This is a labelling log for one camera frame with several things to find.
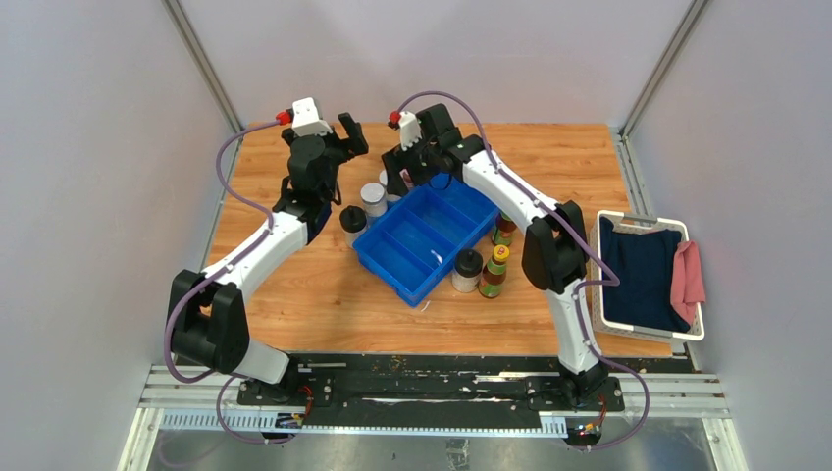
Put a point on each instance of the left aluminium frame post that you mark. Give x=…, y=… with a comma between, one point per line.
x=199, y=56

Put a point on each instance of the silver lid blue label jar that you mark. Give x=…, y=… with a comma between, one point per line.
x=391, y=199

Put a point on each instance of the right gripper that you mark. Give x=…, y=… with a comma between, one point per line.
x=396, y=161

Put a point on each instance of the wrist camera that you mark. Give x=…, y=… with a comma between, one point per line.
x=307, y=119
x=409, y=130

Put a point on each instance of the black lid jar right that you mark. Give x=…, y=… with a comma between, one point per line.
x=467, y=270

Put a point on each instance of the silver lid millet jar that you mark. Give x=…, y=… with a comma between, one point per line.
x=374, y=201

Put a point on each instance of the black lid jar left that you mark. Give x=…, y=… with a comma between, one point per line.
x=353, y=222

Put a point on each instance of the white plastic basket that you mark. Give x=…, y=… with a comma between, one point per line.
x=632, y=224

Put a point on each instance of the dark blue cloth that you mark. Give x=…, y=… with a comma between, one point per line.
x=644, y=266

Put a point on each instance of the yellow cap sauce bottle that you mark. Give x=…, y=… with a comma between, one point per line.
x=494, y=272

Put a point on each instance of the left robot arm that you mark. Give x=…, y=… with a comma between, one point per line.
x=207, y=331

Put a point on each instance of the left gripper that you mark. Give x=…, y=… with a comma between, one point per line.
x=345, y=148

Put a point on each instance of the pink cloth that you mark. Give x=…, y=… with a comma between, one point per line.
x=687, y=291

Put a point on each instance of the black lid jar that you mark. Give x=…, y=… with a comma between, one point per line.
x=353, y=222
x=467, y=270

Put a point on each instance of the red cap sauce bottle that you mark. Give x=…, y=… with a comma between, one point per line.
x=504, y=230

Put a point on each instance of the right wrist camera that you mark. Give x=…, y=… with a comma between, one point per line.
x=409, y=130

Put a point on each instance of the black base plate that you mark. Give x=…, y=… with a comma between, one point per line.
x=428, y=392

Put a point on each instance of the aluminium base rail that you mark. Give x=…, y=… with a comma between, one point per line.
x=675, y=417

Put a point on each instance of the blue divided plastic bin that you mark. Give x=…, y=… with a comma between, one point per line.
x=414, y=245

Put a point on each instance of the right aluminium frame post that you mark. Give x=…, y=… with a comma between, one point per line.
x=668, y=57

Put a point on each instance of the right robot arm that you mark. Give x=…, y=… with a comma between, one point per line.
x=555, y=249

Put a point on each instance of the aluminium frame post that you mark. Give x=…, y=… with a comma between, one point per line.
x=199, y=56
x=668, y=57

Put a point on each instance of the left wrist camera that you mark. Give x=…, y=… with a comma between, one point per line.
x=307, y=119

